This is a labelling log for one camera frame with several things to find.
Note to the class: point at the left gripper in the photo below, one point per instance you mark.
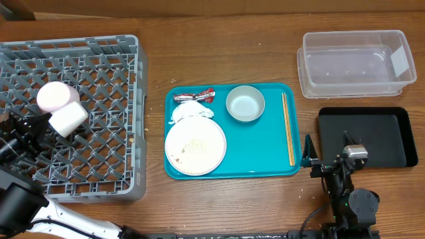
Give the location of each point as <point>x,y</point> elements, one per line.
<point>30,136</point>

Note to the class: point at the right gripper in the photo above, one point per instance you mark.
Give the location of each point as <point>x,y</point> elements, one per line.
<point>327,166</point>

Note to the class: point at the white cup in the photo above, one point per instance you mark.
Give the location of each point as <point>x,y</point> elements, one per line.
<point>66,119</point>

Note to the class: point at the grey green bowl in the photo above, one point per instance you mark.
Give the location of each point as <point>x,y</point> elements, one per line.
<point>245,103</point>

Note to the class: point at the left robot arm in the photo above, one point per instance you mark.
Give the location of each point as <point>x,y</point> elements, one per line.
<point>24,205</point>

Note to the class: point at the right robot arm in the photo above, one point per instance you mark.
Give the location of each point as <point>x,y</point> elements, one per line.
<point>354,210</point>

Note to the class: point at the black plastic tray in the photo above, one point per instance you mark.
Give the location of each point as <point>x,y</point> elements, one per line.
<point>385,132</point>

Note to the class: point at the grey plastic dish rack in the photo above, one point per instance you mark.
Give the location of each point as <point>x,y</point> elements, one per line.
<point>103,159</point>

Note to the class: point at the clear plastic storage bin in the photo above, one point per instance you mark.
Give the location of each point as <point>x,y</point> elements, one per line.
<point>354,64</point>

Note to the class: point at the red silver snack wrapper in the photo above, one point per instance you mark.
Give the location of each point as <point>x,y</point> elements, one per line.
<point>204,96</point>

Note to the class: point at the large white dinner plate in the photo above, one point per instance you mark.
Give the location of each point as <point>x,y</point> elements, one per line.
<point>195,146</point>

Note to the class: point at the crumpled white napkin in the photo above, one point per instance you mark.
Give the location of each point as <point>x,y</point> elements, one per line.
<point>190,109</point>

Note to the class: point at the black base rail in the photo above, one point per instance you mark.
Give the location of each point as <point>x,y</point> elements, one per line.
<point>291,234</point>

